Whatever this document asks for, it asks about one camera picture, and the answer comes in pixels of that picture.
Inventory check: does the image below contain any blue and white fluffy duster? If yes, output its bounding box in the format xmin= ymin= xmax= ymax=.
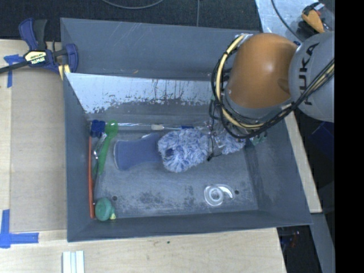
xmin=157 ymin=126 xmax=247 ymax=173

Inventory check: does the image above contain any grey metal bin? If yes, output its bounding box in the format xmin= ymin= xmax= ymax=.
xmin=59 ymin=17 xmax=314 ymax=243

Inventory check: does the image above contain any green plastic spoon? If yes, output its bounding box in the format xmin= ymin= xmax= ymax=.
xmin=96 ymin=119 xmax=119 ymax=176

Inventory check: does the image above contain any blue plastic block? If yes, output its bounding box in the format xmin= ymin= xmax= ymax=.
xmin=90 ymin=119 xmax=106 ymax=138

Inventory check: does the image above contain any orange thin stick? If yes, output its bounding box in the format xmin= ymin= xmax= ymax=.
xmin=88 ymin=136 xmax=96 ymax=219

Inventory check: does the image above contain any green round toy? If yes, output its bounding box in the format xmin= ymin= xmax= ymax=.
xmin=94 ymin=197 xmax=117 ymax=222

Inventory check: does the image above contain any clear plastic ring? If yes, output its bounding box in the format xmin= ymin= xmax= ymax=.
xmin=203 ymin=184 xmax=234 ymax=208

